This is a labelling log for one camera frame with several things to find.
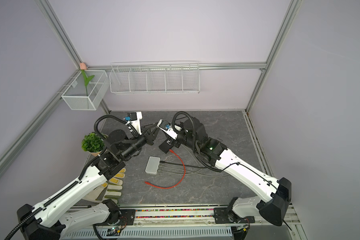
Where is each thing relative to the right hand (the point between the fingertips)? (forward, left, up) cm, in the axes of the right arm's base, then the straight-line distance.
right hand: (166, 127), depth 66 cm
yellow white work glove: (-17, +34, -33) cm, 50 cm away
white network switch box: (-3, +12, -33) cm, 35 cm away
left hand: (-1, +2, +2) cm, 3 cm away
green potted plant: (+4, +45, -20) cm, 49 cm away
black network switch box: (+10, +6, -34) cm, 36 cm away
